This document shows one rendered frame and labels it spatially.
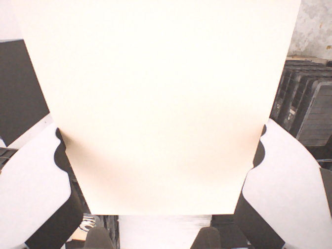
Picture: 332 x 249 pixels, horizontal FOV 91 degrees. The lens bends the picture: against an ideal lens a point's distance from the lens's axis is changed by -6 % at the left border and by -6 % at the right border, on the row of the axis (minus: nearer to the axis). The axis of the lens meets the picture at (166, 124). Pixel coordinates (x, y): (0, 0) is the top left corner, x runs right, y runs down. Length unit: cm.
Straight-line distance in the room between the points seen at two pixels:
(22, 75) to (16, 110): 9
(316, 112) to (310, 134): 13
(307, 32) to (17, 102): 151
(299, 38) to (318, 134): 65
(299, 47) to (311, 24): 14
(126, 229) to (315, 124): 112
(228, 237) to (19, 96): 202
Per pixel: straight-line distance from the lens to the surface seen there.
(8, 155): 85
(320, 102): 104
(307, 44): 151
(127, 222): 103
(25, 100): 56
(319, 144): 120
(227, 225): 220
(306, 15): 147
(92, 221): 74
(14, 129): 53
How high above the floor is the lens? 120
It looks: 60 degrees down
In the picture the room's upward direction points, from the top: 179 degrees counter-clockwise
